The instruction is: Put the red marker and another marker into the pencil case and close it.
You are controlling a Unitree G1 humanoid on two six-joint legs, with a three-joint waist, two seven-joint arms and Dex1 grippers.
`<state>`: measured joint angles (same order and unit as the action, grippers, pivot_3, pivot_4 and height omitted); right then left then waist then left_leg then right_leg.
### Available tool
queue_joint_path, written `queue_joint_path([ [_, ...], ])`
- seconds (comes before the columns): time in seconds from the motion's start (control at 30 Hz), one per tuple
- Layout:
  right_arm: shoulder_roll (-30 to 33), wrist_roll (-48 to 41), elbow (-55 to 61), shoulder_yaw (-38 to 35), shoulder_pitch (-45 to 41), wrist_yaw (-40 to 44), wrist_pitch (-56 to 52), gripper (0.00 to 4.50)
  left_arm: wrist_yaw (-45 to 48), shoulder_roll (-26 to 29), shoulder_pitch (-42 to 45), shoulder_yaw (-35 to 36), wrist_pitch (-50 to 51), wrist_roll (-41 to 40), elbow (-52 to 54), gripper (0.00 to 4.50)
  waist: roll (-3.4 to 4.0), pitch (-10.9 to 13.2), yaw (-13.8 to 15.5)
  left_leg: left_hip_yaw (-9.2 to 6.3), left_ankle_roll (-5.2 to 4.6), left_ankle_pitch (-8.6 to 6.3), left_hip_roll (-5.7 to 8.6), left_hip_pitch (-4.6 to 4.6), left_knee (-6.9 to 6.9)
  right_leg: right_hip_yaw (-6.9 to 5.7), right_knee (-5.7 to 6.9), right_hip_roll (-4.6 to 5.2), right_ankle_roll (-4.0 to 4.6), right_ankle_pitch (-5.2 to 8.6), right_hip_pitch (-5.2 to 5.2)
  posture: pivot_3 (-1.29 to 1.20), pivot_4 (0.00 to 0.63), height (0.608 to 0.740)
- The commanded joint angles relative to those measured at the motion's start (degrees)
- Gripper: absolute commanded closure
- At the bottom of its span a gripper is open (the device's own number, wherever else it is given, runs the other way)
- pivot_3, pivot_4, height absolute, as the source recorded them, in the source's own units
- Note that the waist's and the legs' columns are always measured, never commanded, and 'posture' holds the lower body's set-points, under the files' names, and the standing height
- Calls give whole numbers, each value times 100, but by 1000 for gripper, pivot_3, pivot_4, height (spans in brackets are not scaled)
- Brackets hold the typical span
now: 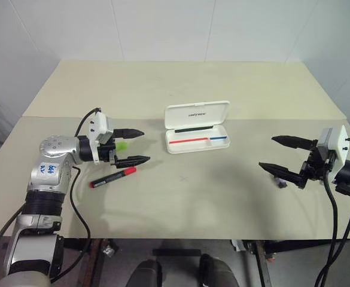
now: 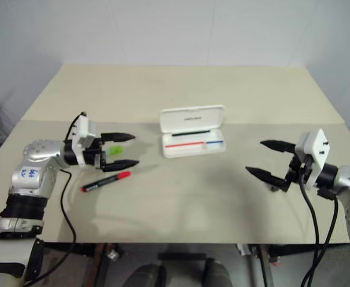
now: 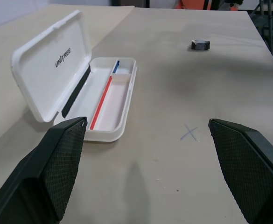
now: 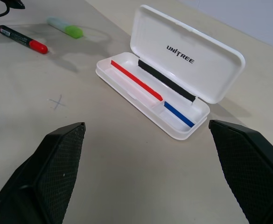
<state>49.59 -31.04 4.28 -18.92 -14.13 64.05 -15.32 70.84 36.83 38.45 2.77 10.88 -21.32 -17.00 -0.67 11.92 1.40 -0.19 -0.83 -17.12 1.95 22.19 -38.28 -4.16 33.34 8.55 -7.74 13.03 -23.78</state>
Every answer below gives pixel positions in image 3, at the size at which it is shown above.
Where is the black eraser with white end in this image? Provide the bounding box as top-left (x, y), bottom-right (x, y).
top-left (190, 39), bottom-right (211, 51)

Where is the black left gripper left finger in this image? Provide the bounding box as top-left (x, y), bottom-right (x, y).
top-left (0, 116), bottom-right (88, 224)

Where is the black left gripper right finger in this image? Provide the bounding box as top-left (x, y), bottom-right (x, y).
top-left (208, 118), bottom-right (273, 224)

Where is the dark metal frame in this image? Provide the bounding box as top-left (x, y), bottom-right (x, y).
top-left (250, 0), bottom-right (273, 77)

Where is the orange object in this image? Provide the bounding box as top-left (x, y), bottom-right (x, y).
top-left (175, 0), bottom-right (213, 9)

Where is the white Unitree pencil case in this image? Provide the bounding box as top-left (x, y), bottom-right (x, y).
top-left (11, 9), bottom-right (137, 142)

